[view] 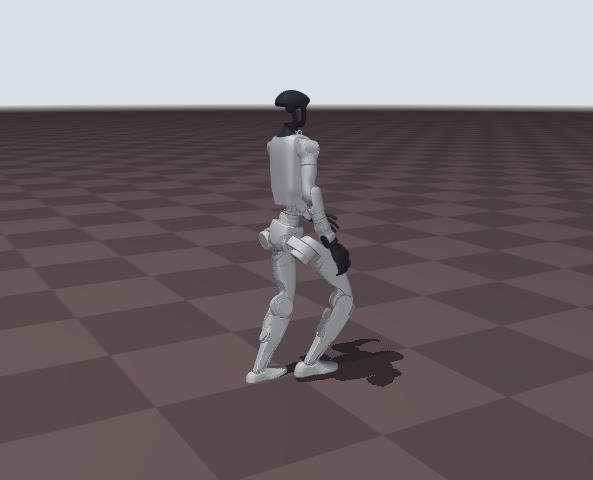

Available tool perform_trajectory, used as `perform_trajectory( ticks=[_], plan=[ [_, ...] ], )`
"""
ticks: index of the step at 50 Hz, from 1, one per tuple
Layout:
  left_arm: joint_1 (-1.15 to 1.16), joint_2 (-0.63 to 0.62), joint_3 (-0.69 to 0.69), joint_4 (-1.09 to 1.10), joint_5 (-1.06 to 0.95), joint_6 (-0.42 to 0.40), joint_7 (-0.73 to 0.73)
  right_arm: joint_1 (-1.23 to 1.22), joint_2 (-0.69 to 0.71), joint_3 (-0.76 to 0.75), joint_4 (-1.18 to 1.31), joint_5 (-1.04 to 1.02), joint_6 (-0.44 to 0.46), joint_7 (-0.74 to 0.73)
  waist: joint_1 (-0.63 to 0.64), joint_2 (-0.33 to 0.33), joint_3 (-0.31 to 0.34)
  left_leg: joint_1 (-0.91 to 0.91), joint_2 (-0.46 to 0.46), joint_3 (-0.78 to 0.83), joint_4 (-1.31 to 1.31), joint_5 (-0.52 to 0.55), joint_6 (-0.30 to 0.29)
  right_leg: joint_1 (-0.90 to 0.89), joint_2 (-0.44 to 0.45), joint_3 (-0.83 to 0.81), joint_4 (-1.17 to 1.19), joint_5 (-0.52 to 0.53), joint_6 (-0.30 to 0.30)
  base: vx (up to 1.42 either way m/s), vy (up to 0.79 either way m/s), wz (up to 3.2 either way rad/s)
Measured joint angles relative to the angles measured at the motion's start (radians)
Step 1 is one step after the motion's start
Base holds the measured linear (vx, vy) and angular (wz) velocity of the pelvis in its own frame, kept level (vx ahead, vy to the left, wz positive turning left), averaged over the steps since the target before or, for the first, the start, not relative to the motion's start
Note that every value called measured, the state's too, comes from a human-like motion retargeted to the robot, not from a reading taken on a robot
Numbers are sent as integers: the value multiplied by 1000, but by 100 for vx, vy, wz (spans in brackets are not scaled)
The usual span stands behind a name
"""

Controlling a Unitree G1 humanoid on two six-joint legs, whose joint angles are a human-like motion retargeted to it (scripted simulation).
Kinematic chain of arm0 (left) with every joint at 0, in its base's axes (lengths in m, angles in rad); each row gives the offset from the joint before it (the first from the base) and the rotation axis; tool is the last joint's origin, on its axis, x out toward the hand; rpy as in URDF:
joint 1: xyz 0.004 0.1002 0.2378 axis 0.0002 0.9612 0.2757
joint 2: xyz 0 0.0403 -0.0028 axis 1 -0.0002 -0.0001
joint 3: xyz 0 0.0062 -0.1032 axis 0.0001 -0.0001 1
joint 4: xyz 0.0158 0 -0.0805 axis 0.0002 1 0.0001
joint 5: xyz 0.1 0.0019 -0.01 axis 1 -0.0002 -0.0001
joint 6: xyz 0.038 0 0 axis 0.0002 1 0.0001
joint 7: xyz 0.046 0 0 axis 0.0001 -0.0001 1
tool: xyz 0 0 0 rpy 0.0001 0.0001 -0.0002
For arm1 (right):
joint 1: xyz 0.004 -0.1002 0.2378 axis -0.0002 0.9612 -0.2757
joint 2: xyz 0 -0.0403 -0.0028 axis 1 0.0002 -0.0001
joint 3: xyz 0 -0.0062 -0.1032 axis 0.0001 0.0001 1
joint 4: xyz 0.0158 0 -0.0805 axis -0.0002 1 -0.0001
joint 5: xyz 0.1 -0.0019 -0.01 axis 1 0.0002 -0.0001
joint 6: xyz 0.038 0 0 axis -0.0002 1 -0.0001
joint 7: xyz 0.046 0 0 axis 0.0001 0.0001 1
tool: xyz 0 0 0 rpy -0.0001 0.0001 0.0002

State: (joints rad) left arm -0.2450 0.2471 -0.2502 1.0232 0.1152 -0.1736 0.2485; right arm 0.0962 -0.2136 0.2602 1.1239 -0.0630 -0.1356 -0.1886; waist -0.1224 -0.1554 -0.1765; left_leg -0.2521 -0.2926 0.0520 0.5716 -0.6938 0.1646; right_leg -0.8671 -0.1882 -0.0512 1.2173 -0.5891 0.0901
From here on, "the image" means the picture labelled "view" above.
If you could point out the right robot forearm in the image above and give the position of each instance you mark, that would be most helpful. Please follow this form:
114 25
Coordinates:
320 221

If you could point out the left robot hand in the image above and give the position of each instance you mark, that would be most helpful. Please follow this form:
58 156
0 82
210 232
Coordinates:
331 221

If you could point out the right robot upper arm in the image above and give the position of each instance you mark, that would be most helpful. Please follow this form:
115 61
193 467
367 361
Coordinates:
308 151

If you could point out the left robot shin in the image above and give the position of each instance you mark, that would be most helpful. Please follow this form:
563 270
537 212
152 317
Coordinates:
273 330

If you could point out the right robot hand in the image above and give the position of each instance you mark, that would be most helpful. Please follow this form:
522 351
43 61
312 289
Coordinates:
339 254

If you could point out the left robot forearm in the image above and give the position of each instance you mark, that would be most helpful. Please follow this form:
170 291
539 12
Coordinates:
303 208

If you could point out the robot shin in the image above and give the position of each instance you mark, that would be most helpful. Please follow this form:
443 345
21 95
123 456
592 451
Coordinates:
330 325
273 330

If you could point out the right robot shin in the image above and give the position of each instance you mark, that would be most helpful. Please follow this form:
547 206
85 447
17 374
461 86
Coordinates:
330 325

